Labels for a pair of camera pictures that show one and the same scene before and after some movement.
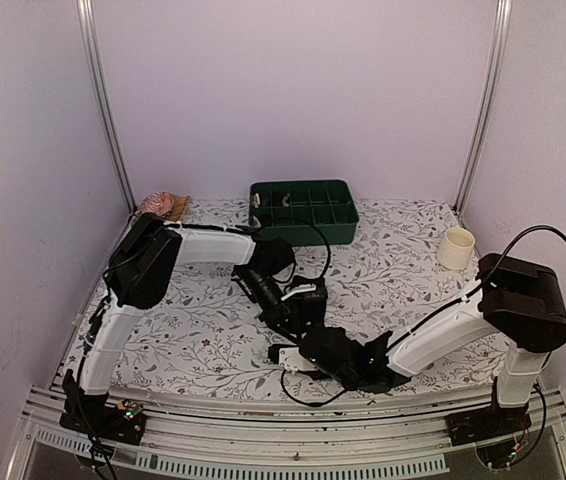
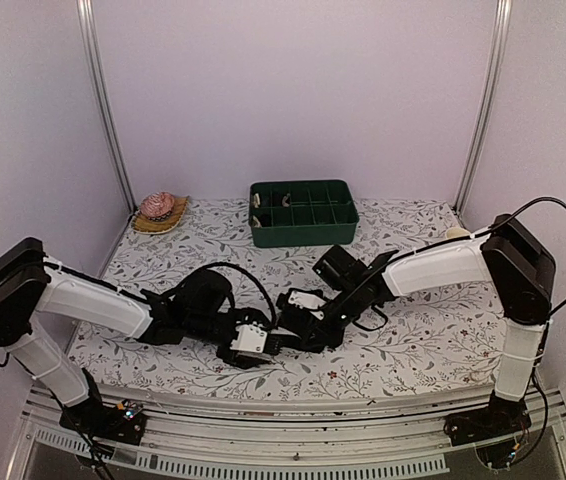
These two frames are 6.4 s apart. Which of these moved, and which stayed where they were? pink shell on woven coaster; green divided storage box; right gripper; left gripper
Moved: left gripper; right gripper
Stayed: green divided storage box; pink shell on woven coaster
